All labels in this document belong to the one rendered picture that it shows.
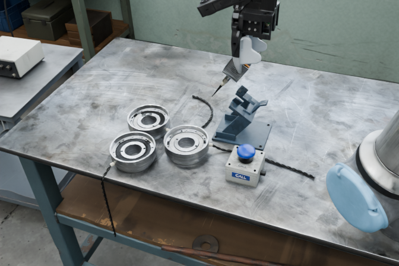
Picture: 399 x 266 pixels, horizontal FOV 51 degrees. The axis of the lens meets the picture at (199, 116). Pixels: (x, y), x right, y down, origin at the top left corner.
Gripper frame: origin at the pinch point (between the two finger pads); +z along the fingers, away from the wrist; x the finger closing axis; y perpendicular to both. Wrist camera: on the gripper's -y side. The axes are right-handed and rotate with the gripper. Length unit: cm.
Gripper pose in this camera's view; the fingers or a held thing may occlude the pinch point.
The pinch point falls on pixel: (238, 63)
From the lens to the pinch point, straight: 93.3
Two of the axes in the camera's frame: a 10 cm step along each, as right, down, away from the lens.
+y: 9.4, 1.9, -2.9
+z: 0.3, 7.8, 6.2
